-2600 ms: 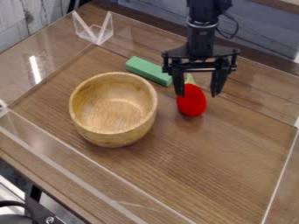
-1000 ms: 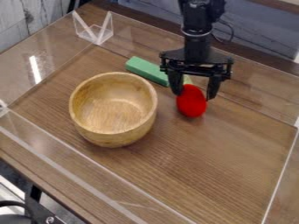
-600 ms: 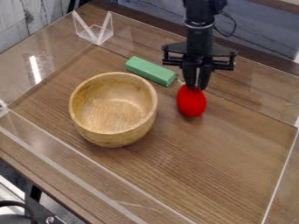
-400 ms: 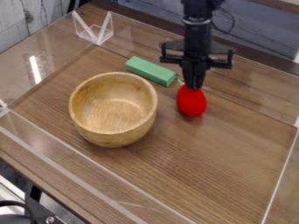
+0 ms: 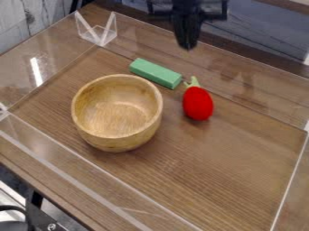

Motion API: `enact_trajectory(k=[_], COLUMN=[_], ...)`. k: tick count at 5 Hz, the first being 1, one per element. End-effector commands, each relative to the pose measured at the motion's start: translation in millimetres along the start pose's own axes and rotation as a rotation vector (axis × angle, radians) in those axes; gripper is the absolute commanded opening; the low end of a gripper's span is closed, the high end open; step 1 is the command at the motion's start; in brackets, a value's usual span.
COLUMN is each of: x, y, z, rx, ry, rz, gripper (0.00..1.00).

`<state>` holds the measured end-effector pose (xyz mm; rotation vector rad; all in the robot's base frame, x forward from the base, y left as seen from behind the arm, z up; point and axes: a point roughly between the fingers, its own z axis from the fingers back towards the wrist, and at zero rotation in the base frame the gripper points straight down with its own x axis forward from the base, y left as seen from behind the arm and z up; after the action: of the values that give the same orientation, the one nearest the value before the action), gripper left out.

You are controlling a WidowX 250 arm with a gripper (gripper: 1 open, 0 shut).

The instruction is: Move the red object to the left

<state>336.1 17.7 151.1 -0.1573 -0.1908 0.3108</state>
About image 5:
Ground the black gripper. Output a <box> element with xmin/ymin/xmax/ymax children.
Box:
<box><xmin>145</xmin><ymin>0</ymin><xmax>229</xmax><ymax>50</ymax></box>

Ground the red plush fruit green stem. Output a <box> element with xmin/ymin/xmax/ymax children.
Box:
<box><xmin>183</xmin><ymin>76</ymin><xmax>215</xmax><ymax>121</ymax></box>

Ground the green rectangular block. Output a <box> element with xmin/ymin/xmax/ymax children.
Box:
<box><xmin>130</xmin><ymin>58</ymin><xmax>183</xmax><ymax>89</ymax></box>

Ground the clear acrylic stand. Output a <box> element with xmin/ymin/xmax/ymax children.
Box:
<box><xmin>74</xmin><ymin>12</ymin><xmax>118</xmax><ymax>47</ymax></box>

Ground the wooden bowl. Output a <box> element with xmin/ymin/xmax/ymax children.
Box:
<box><xmin>71</xmin><ymin>74</ymin><xmax>164</xmax><ymax>152</ymax></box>

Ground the clear acrylic tray wall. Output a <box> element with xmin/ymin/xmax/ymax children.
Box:
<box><xmin>0</xmin><ymin>104</ymin><xmax>203</xmax><ymax>231</ymax></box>

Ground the black table leg frame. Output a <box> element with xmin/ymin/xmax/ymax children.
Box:
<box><xmin>26</xmin><ymin>190</ymin><xmax>69</xmax><ymax>231</ymax></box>

